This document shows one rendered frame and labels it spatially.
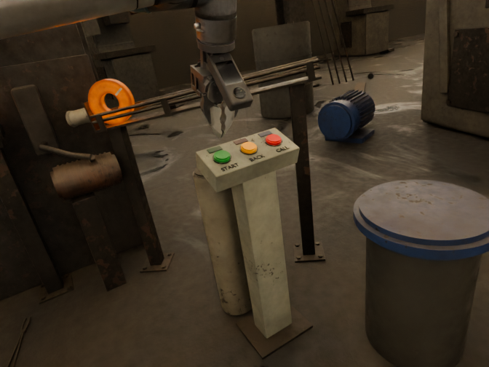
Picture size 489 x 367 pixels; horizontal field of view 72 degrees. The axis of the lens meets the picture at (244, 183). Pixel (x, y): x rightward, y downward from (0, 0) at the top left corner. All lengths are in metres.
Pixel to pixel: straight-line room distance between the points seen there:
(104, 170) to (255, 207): 0.64
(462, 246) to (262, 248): 0.45
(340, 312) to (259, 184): 0.56
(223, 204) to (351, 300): 0.56
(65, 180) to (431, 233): 1.10
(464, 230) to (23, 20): 0.81
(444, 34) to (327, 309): 2.11
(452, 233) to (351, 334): 0.48
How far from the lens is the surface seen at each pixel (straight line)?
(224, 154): 0.79
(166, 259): 1.55
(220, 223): 0.99
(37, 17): 0.45
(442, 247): 0.79
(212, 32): 0.65
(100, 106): 1.31
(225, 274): 1.10
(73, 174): 1.29
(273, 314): 1.08
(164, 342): 1.22
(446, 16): 2.80
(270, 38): 3.45
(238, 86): 0.64
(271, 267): 0.97
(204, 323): 1.22
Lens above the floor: 0.86
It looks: 24 degrees down
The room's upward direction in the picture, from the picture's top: 9 degrees counter-clockwise
